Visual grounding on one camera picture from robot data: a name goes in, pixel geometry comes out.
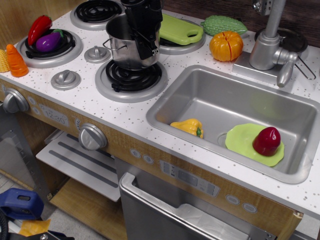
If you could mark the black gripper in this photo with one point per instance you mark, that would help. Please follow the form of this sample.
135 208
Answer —
144 18

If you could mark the stainless steel pot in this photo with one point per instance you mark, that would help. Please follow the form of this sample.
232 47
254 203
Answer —
124 47

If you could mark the back right black burner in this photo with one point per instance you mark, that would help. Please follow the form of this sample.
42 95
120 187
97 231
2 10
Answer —
170 48

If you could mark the black burner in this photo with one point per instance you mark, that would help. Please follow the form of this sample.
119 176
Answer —
93 15
68 48
170 48
130 86

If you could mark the green plastic cutting board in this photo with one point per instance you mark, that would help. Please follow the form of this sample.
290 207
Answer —
179 31

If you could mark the front right black burner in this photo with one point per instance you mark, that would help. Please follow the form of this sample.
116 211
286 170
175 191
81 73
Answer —
130 86

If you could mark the upper silver stovetop knob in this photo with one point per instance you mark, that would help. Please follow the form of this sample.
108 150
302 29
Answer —
97 54

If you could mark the silver stovetop knob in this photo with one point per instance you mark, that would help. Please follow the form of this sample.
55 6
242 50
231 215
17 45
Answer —
65 80
97 54

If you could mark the silver toy sink basin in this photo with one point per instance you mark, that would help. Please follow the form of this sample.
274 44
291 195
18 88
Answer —
221 101

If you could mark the back left black burner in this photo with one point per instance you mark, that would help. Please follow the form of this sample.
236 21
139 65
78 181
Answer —
93 15

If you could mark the green toy bitter gourd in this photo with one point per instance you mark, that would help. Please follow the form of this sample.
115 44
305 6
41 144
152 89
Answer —
216 24

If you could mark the front left black burner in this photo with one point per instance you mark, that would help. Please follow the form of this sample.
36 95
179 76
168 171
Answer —
68 48

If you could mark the orange toy pumpkin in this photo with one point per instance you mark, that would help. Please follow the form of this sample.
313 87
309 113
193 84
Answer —
226 46

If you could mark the lower silver stovetop knob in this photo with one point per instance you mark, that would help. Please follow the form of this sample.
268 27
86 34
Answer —
65 80

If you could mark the yellow toy bell pepper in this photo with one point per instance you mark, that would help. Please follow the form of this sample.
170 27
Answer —
192 126

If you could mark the purple toy eggplant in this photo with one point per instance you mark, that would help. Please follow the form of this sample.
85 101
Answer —
50 41

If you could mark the right silver oven knob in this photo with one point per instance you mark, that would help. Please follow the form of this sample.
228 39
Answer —
91 138

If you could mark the silver oven knob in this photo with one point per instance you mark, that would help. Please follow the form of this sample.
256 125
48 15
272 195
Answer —
14 101
91 138

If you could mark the red toy chili pepper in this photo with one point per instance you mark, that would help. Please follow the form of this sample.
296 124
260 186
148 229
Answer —
42 24

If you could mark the silver toy faucet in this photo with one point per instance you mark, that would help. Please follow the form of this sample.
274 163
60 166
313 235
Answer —
242 65

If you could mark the orange toy carrot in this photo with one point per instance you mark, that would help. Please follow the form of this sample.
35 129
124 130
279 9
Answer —
17 65

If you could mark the light green plastic plate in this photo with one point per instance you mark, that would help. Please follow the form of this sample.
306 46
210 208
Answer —
240 138

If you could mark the white oven rack shelf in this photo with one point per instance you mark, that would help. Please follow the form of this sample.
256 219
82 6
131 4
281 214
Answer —
94 169

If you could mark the left silver oven knob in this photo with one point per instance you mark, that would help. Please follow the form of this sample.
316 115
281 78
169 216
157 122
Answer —
14 101

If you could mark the yellow toy corn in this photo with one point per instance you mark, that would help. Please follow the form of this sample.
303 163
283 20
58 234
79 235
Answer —
4 64

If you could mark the silver dishwasher door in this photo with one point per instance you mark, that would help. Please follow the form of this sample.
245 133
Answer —
161 211

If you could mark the open oven door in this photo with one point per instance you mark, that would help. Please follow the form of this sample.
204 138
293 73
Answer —
18 165

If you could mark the blue clamp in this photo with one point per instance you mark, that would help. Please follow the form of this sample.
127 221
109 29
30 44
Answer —
21 204

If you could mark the yellow cloth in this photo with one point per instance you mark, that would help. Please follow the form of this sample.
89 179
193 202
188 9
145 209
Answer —
33 227

